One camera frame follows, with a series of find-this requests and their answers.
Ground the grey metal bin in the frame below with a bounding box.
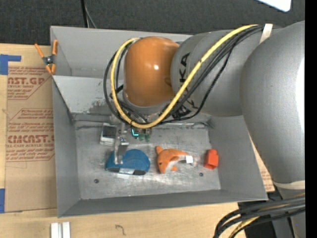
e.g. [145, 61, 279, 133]
[50, 25, 269, 219]

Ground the small orange block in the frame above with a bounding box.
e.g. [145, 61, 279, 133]
[204, 149, 219, 171]

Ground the brown cardboard board, red print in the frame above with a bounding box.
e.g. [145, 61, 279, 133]
[0, 43, 276, 213]

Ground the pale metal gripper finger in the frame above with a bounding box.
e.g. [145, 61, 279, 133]
[100, 122, 117, 146]
[114, 135, 129, 165]

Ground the blue rounded object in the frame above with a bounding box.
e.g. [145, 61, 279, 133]
[105, 148, 151, 177]

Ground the orange toy dolphin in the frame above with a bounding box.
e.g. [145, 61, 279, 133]
[155, 145, 202, 175]

